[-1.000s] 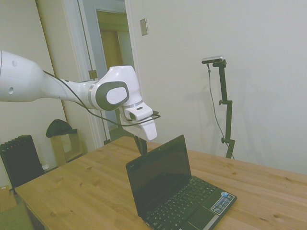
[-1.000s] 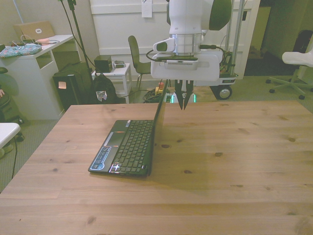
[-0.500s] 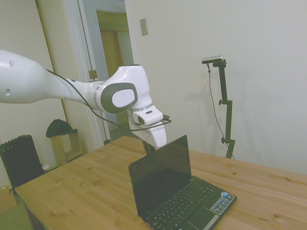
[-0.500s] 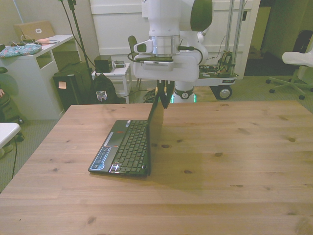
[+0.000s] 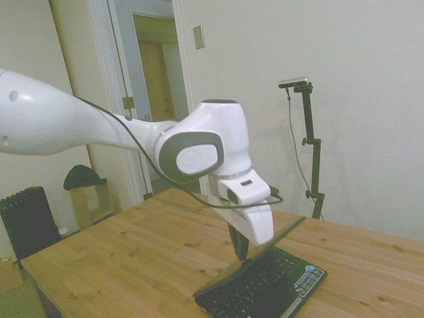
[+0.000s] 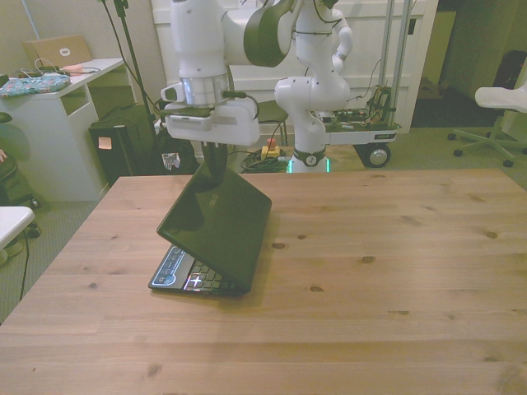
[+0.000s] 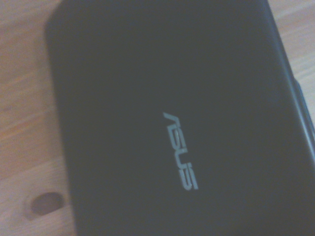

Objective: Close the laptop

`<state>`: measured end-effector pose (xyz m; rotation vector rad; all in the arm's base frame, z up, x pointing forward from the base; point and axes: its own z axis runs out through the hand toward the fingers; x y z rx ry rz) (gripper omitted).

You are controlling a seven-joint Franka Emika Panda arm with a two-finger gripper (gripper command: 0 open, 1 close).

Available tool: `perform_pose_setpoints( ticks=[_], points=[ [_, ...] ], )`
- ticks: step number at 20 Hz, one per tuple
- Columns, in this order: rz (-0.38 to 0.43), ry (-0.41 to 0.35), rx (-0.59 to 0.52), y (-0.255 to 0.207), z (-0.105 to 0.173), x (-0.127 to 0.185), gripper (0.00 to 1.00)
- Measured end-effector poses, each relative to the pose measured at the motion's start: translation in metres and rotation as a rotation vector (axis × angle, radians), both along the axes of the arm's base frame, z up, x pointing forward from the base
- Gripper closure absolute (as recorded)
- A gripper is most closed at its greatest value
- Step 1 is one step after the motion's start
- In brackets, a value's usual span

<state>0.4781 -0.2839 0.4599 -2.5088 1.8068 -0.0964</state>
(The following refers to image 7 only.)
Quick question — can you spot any black Asus laptop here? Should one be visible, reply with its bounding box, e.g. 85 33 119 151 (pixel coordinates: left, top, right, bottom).
43 0 315 236

